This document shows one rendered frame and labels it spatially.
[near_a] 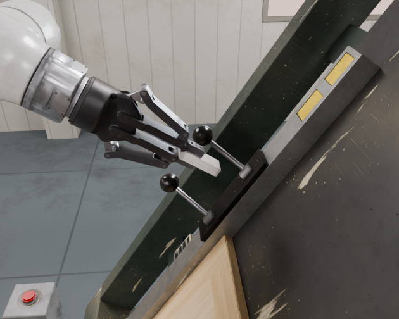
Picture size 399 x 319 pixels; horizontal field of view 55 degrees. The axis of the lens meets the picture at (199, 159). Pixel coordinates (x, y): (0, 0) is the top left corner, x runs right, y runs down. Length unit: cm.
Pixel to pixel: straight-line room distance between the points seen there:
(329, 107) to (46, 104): 41
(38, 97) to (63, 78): 4
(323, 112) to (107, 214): 250
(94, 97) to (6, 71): 11
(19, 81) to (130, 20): 335
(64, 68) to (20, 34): 6
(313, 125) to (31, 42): 42
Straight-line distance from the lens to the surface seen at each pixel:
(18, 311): 127
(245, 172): 67
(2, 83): 53
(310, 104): 65
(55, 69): 53
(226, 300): 66
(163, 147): 58
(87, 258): 268
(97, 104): 53
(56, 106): 53
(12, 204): 334
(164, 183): 73
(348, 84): 63
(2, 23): 55
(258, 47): 401
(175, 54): 392
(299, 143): 65
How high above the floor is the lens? 186
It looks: 32 degrees down
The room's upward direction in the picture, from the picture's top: straight up
